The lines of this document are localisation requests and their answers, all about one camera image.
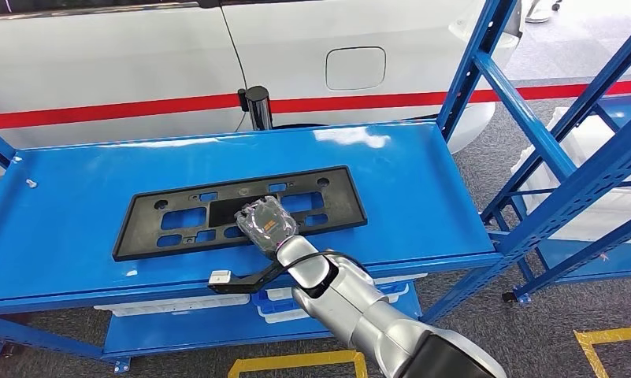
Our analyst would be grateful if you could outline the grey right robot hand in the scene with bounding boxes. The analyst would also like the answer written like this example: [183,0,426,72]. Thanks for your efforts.
[235,196,299,258]

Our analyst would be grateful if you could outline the black plastic plate bracket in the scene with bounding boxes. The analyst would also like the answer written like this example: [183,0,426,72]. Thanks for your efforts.
[111,165,369,263]

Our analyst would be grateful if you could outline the blue steel shelf rack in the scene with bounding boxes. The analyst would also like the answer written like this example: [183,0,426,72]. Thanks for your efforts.
[0,0,631,374]
[479,15,631,306]

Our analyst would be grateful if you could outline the blue plastic bin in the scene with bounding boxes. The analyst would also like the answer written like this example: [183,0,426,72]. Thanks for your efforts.
[251,281,418,324]

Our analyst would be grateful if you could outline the white car red stripe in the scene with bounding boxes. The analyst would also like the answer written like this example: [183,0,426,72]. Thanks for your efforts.
[0,0,525,186]

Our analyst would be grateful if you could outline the white chair base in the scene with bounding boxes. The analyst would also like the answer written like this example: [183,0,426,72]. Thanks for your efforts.
[523,0,564,24]

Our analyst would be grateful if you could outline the yellow floor tape square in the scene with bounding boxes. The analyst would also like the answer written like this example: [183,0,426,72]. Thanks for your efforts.
[574,325,631,378]

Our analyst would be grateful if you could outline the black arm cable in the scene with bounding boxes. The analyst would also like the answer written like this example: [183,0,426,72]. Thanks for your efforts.
[280,250,371,280]

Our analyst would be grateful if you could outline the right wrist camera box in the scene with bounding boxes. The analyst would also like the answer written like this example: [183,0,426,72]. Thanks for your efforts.
[206,259,288,296]

